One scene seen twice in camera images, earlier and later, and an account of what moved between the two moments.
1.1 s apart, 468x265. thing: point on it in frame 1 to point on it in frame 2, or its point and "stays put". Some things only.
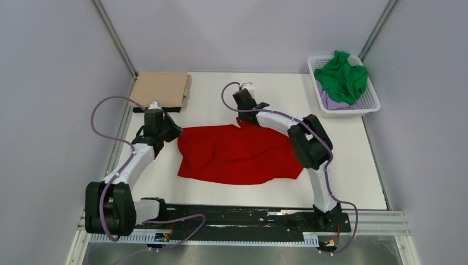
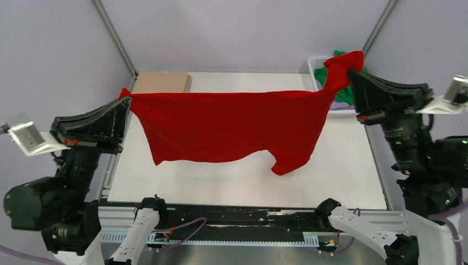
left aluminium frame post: [116, 39] stays put
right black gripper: [241, 117] to [376, 97]
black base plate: [224, 219] stays put
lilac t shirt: [332, 105] stays put
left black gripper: [176, 130] to [100, 127]
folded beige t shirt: [169, 89] stays put
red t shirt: [230, 154] to [285, 125]
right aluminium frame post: [377, 28] stays put
